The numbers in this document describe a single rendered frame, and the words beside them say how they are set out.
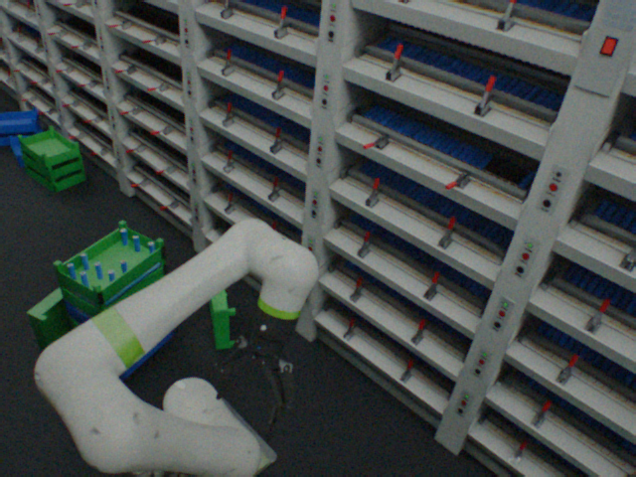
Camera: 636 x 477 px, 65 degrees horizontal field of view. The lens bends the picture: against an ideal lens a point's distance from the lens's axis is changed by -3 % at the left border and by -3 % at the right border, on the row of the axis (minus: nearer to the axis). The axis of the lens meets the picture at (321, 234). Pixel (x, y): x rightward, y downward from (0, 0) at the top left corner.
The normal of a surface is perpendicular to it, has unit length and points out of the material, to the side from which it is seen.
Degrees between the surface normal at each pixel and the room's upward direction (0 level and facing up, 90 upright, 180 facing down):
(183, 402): 12
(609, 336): 19
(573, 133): 90
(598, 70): 90
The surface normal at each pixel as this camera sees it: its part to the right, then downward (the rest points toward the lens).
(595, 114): -0.68, 0.38
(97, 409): -0.15, -0.72
